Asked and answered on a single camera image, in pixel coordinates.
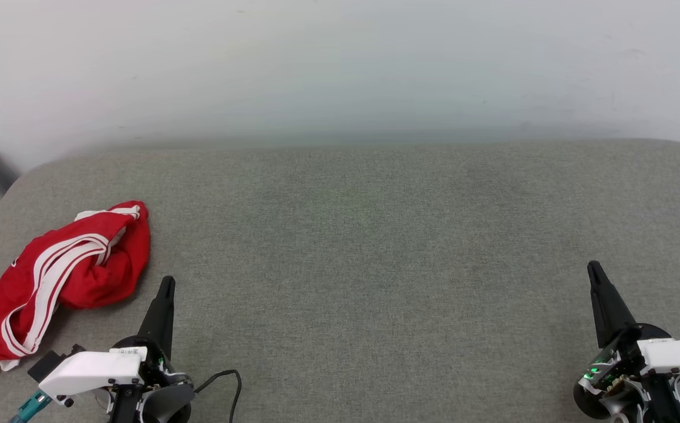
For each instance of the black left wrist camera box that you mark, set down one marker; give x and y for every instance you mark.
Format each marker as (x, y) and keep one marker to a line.
(46, 363)

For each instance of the red white-striped shirt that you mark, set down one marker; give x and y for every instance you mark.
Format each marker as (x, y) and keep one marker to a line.
(87, 276)

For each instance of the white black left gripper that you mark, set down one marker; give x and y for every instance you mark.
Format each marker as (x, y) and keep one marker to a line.
(93, 370)

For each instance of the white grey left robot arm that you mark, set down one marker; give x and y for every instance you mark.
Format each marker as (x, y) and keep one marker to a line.
(170, 405)

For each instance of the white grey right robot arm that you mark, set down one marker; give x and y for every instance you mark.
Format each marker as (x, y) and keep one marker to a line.
(604, 405)

